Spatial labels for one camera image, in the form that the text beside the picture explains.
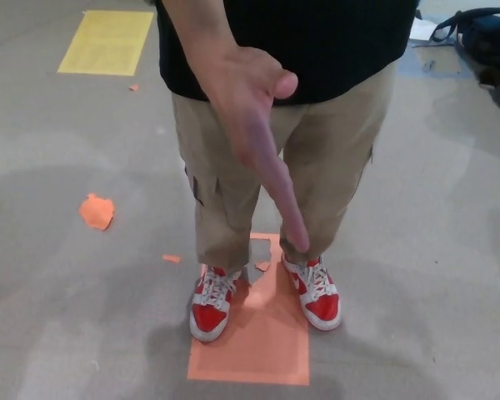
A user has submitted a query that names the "person's bare right hand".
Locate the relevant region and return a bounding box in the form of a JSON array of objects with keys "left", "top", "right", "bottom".
[{"left": 209, "top": 47, "right": 311, "bottom": 255}]

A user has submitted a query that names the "person's bare right forearm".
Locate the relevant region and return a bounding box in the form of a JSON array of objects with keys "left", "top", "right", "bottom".
[{"left": 165, "top": 0, "right": 245, "bottom": 68}]

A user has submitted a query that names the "yellow paper sheet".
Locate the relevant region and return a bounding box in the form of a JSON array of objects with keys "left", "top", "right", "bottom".
[{"left": 57, "top": 10, "right": 156, "bottom": 77}]

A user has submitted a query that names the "white paper sheet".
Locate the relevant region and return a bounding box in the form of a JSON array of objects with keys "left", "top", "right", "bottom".
[{"left": 410, "top": 17, "right": 437, "bottom": 42}]

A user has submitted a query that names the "crumpled orange paper piece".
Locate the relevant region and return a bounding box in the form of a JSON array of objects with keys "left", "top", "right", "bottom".
[{"left": 78, "top": 192, "right": 117, "bottom": 232}]

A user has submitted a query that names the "red and white sneaker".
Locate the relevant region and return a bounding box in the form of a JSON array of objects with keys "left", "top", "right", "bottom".
[
  {"left": 189, "top": 262, "right": 239, "bottom": 343},
  {"left": 280, "top": 252, "right": 342, "bottom": 332}
]

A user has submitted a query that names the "dark blue backpack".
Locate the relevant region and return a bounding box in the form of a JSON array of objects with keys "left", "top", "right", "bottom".
[{"left": 428, "top": 7, "right": 500, "bottom": 66}]

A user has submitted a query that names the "orange paper sheet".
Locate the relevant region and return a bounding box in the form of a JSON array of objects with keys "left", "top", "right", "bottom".
[{"left": 186, "top": 232, "right": 311, "bottom": 386}]

